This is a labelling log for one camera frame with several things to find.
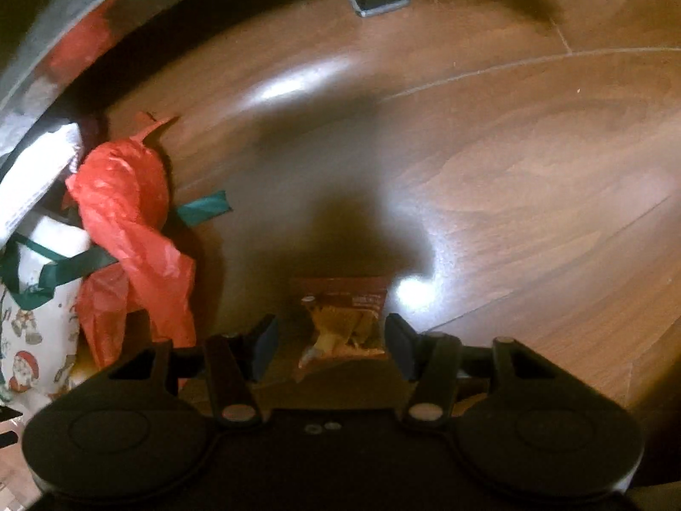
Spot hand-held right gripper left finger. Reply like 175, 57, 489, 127
106, 313, 281, 428

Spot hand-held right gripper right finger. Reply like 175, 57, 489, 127
384, 313, 562, 433

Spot brown snack packet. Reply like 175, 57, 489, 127
290, 276, 392, 384

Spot red tissue paper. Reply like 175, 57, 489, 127
63, 112, 197, 370

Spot white tissue paper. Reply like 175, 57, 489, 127
24, 213, 95, 270

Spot white flat package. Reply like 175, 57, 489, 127
0, 122, 86, 243

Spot printed gift bag green handles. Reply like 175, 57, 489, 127
0, 189, 235, 411

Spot curved chrome frame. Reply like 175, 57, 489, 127
0, 0, 176, 166

